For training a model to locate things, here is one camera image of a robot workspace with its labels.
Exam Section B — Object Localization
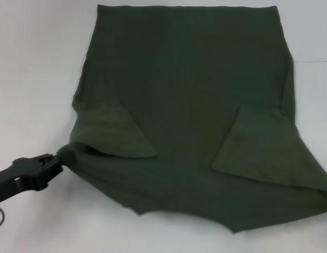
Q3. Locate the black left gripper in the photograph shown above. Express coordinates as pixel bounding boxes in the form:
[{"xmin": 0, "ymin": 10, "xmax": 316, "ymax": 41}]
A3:
[{"xmin": 0, "ymin": 153, "xmax": 65, "ymax": 205}]

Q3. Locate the dark green shirt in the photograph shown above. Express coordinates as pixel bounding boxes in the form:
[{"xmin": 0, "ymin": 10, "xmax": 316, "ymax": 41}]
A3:
[{"xmin": 57, "ymin": 4, "xmax": 327, "ymax": 234}]

